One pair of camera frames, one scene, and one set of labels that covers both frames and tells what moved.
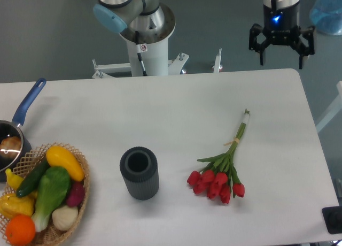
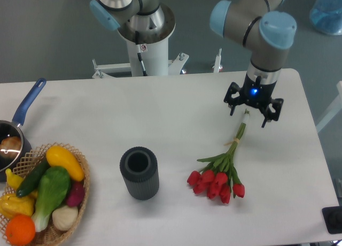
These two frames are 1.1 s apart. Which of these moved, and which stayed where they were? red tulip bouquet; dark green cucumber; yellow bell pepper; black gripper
Moved: black gripper
Stayed: dark green cucumber; yellow bell pepper; red tulip bouquet
